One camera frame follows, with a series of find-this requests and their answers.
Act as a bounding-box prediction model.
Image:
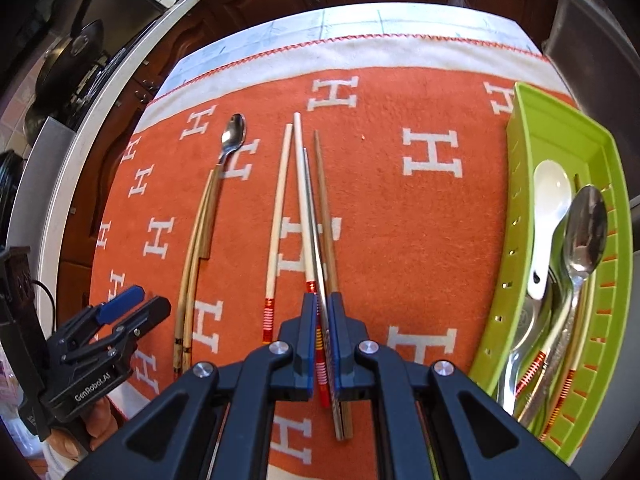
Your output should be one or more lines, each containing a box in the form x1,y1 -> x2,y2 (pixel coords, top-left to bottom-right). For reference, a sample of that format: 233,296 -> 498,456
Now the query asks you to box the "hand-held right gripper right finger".
327,291 -> 581,480

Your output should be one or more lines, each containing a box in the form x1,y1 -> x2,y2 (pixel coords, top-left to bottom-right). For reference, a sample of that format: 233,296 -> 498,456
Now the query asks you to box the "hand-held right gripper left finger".
62,292 -> 318,480

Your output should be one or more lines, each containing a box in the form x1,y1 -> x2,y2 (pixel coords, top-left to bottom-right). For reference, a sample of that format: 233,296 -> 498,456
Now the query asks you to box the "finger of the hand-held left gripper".
49,285 -> 147,351
92,296 -> 173,362

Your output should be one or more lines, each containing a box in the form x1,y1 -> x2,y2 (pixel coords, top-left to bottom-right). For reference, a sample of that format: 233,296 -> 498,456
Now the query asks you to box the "bamboo chopstick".
182,172 -> 218,372
172,167 -> 216,380

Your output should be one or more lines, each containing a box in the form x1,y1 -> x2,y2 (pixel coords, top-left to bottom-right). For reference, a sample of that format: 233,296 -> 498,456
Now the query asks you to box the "metal chopstick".
302,147 -> 353,442

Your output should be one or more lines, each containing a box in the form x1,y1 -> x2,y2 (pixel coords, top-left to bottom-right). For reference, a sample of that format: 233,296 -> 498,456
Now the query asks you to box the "white chopstick red striped end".
293,112 -> 332,408
515,345 -> 548,396
262,124 -> 293,347
542,272 -> 598,433

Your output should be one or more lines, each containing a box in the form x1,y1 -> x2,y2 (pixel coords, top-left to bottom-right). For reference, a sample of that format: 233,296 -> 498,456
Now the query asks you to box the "metal fork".
496,280 -> 551,413

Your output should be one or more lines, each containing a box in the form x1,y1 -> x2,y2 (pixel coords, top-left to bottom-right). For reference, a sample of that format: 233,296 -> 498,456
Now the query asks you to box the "small metal spoon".
197,112 -> 249,262

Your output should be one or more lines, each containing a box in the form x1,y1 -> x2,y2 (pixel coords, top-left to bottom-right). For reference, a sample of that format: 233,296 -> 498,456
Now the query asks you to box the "white ceramic spoon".
527,160 -> 574,301

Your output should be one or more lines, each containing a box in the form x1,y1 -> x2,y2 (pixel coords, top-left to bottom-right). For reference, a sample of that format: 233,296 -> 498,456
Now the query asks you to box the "large metal spoon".
515,185 -> 609,423

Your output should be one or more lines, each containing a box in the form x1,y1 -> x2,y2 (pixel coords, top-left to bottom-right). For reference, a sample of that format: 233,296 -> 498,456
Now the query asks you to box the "green plastic utensil tray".
467,81 -> 632,466

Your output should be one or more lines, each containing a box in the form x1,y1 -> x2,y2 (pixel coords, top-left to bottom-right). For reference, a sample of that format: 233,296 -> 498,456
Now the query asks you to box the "person's left hand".
47,394 -> 123,462

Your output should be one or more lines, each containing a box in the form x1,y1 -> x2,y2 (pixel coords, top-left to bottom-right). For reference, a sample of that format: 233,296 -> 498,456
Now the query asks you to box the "orange printed towel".
90,35 -> 581,480

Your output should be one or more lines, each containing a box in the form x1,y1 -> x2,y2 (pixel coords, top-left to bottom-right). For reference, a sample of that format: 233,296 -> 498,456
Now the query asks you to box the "dark steel wok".
35,0 -> 108,111

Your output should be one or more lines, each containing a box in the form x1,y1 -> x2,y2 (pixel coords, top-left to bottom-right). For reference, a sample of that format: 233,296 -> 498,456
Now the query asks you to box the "pale blue checked tablecloth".
162,2 -> 543,91

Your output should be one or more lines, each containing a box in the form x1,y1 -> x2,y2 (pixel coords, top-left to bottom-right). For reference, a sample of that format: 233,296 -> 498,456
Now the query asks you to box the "black cable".
32,280 -> 57,326

